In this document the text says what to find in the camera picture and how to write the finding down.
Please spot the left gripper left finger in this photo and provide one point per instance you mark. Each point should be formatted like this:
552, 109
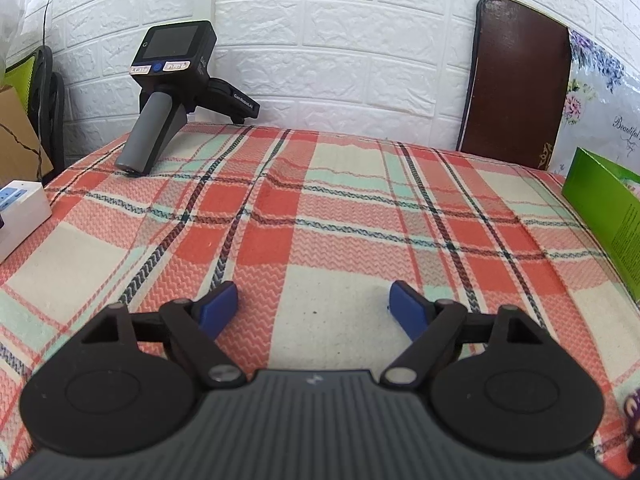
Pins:
188, 331

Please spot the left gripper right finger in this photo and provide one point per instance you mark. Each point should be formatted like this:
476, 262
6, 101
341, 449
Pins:
437, 329

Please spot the plaid bed sheet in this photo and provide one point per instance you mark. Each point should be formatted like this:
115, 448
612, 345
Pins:
313, 228

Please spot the white power strip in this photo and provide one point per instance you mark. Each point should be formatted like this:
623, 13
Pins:
24, 207

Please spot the green white cardboard box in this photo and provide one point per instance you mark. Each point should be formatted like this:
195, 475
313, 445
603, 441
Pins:
602, 193

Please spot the dark brown headboard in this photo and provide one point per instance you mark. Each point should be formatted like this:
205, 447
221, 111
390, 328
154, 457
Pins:
517, 87

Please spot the brown cardboard box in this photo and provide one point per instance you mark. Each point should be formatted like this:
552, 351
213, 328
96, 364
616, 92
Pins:
22, 157

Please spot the spare handheld gripper device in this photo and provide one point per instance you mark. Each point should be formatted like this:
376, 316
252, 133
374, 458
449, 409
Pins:
171, 68

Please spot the floral white pillow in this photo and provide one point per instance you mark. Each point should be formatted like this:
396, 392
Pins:
601, 108

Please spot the black green chair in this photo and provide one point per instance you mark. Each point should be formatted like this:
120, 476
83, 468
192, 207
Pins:
41, 91

